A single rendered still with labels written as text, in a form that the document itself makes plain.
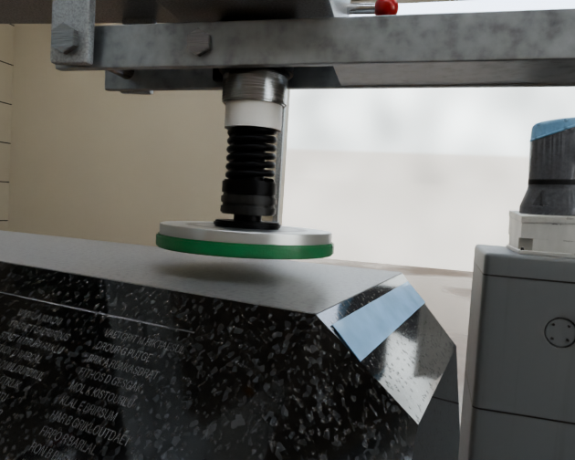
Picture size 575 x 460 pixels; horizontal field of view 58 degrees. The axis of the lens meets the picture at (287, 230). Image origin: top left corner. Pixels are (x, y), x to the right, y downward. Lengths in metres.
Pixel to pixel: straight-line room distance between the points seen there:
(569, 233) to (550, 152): 0.23
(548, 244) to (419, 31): 1.06
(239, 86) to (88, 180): 6.28
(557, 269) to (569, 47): 0.97
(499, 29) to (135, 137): 6.09
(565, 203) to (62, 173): 6.25
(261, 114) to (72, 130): 6.49
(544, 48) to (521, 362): 1.07
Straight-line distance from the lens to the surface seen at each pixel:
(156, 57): 0.65
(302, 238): 0.57
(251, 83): 0.62
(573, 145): 1.64
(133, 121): 6.59
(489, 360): 1.53
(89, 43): 0.67
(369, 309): 0.54
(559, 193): 1.63
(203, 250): 0.55
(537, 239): 1.56
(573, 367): 1.57
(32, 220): 7.41
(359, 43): 0.59
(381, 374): 0.47
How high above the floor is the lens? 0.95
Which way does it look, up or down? 3 degrees down
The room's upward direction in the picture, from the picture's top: 4 degrees clockwise
